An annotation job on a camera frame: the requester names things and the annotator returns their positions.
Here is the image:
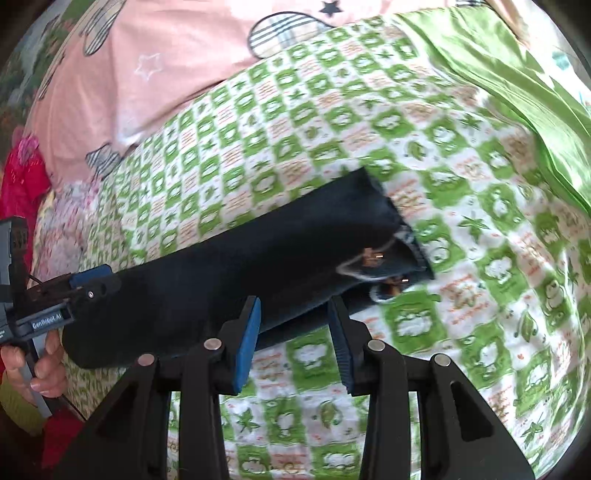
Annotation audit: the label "plain green satin cloth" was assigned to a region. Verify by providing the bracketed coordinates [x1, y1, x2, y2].
[392, 7, 591, 215]

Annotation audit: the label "dark blue pants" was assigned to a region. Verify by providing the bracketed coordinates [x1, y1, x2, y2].
[62, 167, 435, 369]

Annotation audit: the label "pink printed pillow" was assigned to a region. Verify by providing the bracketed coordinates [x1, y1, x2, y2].
[25, 0, 532, 185]

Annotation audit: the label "red cloth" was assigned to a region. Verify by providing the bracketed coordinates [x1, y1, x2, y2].
[0, 134, 51, 278]

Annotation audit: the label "green checked printed blanket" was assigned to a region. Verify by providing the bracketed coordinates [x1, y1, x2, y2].
[32, 11, 591, 480]

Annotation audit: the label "person's left hand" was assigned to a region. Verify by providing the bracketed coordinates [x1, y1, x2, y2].
[0, 330, 68, 395]

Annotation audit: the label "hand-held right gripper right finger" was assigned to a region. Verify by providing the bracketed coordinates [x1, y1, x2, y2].
[327, 295, 536, 480]

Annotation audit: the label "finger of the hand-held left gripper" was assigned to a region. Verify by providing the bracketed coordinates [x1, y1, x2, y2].
[30, 264, 122, 305]

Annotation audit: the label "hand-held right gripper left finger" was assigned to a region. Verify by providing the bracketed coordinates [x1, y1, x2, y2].
[52, 295, 263, 480]

